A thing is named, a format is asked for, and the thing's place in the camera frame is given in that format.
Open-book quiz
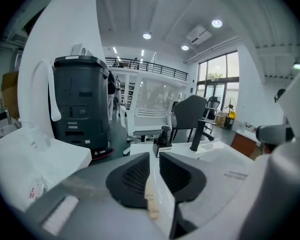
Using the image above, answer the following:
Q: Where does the brown wooden cabinet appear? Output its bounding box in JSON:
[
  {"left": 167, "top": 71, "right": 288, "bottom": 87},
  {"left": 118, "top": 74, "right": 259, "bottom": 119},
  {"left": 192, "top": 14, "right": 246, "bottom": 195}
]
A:
[{"left": 230, "top": 129, "right": 263, "bottom": 159}]

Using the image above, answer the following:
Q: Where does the black standing fan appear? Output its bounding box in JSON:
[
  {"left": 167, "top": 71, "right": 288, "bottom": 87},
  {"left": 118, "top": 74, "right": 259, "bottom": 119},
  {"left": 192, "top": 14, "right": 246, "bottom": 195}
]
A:
[{"left": 223, "top": 96, "right": 237, "bottom": 130}]

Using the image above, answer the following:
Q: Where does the black machine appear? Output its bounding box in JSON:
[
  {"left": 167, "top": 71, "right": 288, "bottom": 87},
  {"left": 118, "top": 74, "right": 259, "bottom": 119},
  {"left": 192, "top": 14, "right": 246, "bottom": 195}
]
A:
[{"left": 49, "top": 55, "right": 115, "bottom": 160}]

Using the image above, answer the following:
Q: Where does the large glass window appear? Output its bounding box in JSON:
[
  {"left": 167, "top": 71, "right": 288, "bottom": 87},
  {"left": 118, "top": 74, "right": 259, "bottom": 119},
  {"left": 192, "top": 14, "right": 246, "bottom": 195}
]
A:
[{"left": 195, "top": 50, "right": 240, "bottom": 115}]

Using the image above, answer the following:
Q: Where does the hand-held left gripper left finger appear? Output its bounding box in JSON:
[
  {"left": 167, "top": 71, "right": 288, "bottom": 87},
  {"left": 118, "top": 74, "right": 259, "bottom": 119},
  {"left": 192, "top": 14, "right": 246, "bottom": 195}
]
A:
[{"left": 105, "top": 151, "right": 151, "bottom": 209}]

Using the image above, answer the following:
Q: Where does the white sink with black faucet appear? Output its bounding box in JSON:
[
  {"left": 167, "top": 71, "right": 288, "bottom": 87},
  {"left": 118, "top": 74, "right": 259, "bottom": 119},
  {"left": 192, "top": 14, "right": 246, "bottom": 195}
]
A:
[{"left": 129, "top": 138, "right": 256, "bottom": 175}]

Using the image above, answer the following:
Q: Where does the black balcony railing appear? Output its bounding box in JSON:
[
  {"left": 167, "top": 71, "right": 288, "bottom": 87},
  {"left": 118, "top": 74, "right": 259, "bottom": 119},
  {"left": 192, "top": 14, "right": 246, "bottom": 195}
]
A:
[{"left": 104, "top": 56, "right": 189, "bottom": 81}]

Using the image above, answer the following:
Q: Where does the white office chair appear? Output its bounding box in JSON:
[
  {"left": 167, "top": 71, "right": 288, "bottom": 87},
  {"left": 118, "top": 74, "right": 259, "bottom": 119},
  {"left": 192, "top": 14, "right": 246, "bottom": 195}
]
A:
[{"left": 118, "top": 69, "right": 189, "bottom": 155}]

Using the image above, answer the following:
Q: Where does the white curved faucet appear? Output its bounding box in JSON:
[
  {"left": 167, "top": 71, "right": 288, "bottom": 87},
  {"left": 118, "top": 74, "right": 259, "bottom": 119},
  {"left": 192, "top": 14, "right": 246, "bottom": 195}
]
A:
[{"left": 30, "top": 58, "right": 63, "bottom": 125}]

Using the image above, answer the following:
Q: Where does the clear plastic bottle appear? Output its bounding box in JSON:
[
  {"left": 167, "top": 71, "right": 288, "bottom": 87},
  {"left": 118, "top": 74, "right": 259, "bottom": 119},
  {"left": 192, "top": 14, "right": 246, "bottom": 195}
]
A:
[{"left": 27, "top": 178, "right": 49, "bottom": 205}]

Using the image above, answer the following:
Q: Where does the black mesh office chair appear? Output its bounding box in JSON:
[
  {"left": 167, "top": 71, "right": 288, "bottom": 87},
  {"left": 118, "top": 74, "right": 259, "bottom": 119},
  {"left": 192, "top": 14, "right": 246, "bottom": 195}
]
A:
[{"left": 204, "top": 96, "right": 221, "bottom": 120}]

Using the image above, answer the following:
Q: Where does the white ceiling air conditioner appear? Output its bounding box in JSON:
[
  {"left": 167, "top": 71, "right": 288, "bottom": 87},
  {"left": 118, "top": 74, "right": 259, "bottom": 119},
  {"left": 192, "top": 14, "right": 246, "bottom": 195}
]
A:
[{"left": 185, "top": 24, "right": 213, "bottom": 46}]

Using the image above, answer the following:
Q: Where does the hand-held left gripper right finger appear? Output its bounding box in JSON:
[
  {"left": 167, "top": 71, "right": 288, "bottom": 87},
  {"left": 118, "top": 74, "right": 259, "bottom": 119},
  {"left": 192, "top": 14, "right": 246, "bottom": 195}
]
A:
[{"left": 159, "top": 151, "right": 207, "bottom": 205}]

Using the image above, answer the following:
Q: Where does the dark grey chair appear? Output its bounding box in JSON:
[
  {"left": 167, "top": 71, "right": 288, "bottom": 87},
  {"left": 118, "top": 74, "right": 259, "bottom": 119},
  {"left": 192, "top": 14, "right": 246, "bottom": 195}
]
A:
[{"left": 169, "top": 94, "right": 216, "bottom": 144}]

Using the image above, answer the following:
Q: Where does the black wall-mounted device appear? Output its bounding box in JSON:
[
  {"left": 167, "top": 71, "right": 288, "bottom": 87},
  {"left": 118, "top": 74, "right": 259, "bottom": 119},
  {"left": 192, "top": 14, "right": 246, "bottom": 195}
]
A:
[{"left": 273, "top": 88, "right": 287, "bottom": 103}]

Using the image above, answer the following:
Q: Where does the marble pattern cabinet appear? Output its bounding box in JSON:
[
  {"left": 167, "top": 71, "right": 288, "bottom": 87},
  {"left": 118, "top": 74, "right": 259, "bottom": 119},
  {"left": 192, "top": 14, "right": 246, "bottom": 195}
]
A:
[{"left": 0, "top": 120, "right": 22, "bottom": 145}]

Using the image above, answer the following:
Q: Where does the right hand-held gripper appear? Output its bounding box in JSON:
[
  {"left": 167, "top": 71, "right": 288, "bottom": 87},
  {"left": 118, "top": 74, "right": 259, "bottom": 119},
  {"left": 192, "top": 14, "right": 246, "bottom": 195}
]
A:
[{"left": 239, "top": 63, "right": 300, "bottom": 240}]

